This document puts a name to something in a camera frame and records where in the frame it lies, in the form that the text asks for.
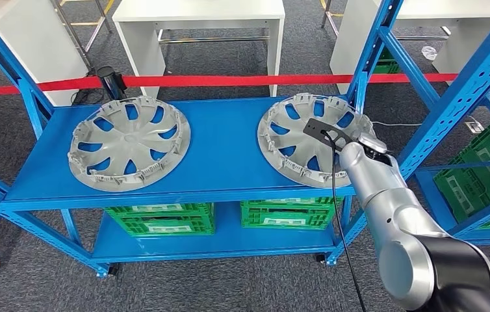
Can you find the black barrier post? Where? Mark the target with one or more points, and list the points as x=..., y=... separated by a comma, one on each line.
x=109, y=81

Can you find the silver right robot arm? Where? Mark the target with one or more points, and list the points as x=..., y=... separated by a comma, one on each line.
x=387, y=215

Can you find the white floor socket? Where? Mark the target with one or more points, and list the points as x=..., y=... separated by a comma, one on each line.
x=474, y=127

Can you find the red barrier tape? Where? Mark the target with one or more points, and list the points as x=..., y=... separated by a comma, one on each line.
x=227, y=80

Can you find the chrome metal stool frame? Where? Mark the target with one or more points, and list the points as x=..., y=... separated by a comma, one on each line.
x=75, y=38

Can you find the grey plastic hubcap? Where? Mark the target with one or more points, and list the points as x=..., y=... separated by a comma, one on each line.
x=303, y=140
x=131, y=138

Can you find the white table with chrome bar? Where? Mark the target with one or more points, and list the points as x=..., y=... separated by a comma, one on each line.
x=141, y=51

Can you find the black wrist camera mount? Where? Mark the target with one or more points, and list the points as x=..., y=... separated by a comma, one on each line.
x=314, y=127

